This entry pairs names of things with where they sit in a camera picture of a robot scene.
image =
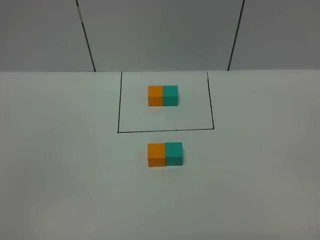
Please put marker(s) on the orange template block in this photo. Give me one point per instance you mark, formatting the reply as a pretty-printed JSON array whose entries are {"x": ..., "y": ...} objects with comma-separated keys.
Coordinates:
[{"x": 155, "y": 96}]

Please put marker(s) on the green template block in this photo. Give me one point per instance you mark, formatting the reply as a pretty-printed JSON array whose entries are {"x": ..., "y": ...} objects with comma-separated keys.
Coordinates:
[{"x": 170, "y": 95}]

